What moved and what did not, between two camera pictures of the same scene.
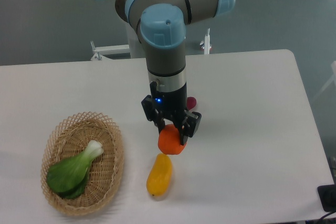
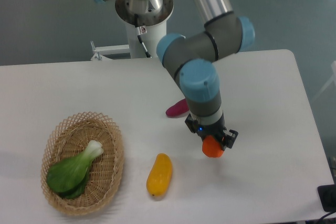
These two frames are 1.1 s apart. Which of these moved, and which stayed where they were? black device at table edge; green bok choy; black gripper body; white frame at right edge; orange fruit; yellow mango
Moved: orange fruit; black gripper body
Stayed: green bok choy; white frame at right edge; yellow mango; black device at table edge
